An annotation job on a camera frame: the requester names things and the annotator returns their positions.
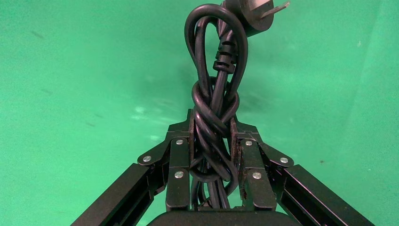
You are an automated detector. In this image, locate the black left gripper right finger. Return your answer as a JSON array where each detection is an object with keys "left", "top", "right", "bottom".
[{"left": 230, "top": 113, "right": 375, "bottom": 226}]

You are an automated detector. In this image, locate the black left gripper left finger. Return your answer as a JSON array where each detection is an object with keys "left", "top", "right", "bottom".
[{"left": 71, "top": 109, "right": 195, "bottom": 226}]

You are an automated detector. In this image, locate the black power cable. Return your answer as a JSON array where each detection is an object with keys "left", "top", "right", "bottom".
[{"left": 184, "top": 0, "right": 290, "bottom": 210}]

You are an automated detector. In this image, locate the green table cloth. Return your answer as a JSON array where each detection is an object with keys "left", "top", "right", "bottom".
[{"left": 0, "top": 0, "right": 399, "bottom": 226}]

